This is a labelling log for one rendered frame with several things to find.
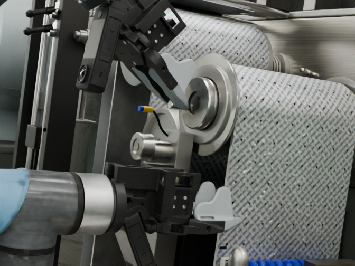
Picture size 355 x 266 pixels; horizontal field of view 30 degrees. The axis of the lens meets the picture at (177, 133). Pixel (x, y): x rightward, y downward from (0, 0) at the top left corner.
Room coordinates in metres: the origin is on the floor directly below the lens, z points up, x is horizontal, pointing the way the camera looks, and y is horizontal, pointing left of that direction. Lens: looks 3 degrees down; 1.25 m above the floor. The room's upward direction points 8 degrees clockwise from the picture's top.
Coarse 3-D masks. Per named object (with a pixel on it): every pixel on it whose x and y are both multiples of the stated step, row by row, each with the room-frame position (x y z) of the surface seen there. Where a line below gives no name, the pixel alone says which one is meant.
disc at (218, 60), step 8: (208, 56) 0.96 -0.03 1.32; (216, 56) 0.94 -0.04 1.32; (224, 56) 0.93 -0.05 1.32; (200, 64) 0.98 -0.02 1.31; (216, 64) 0.94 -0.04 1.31; (224, 64) 0.93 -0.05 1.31; (224, 72) 0.92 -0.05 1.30; (232, 72) 0.91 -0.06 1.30; (232, 80) 0.90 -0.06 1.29; (232, 88) 0.90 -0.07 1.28; (232, 96) 0.90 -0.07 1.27; (232, 104) 0.90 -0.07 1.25; (232, 112) 0.90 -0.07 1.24; (232, 120) 0.89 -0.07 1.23; (184, 128) 0.99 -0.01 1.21; (224, 128) 0.91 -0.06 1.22; (232, 128) 0.90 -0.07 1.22; (224, 136) 0.91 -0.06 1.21; (200, 144) 0.95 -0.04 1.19; (208, 144) 0.94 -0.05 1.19; (216, 144) 0.92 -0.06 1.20; (224, 144) 0.91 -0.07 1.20; (200, 152) 0.95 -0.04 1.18; (208, 152) 0.93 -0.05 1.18
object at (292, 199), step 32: (256, 160) 0.93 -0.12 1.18; (288, 160) 0.96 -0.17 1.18; (320, 160) 0.99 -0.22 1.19; (352, 160) 1.03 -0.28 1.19; (256, 192) 0.93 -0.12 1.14; (288, 192) 0.96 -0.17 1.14; (320, 192) 1.00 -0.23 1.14; (256, 224) 0.94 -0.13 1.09; (288, 224) 0.97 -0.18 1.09; (320, 224) 1.00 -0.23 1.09; (224, 256) 0.91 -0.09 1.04; (256, 256) 0.94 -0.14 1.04; (288, 256) 0.97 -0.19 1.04; (320, 256) 1.01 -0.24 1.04
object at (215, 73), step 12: (204, 72) 0.96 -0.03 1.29; (216, 72) 0.93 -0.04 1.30; (228, 84) 0.91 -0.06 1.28; (228, 96) 0.90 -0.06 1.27; (228, 108) 0.90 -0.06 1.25; (216, 120) 0.92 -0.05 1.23; (192, 132) 0.96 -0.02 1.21; (204, 132) 0.94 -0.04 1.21; (216, 132) 0.91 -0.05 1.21; (228, 144) 0.95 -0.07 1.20
